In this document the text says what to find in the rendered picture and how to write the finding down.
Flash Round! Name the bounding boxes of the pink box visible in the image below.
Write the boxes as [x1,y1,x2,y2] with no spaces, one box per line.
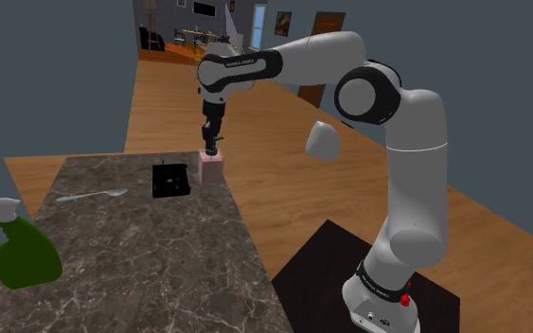
[197,149,225,187]

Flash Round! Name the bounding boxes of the black armchair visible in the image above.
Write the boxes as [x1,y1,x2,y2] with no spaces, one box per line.
[138,26,166,53]

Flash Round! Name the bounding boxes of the green spray bottle white trigger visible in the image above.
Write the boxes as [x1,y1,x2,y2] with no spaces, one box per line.
[0,197,63,290]

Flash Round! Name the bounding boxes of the silver spoon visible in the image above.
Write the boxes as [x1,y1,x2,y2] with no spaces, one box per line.
[55,187,129,203]

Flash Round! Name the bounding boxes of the window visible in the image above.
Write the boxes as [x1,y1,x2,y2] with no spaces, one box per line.
[249,4,269,52]

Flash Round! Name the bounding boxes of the framed wall picture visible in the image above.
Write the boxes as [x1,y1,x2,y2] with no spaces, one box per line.
[274,10,293,38]

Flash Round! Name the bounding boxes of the dining table with chairs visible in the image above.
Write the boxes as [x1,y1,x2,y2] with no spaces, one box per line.
[172,26,222,49]

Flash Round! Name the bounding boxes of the brown door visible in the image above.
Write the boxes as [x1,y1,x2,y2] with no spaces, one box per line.
[296,10,347,110]

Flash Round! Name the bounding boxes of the black wall screen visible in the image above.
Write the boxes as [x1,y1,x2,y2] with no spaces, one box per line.
[192,0,218,18]

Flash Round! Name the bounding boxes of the black square box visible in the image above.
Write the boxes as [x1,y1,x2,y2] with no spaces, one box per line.
[151,160,192,200]

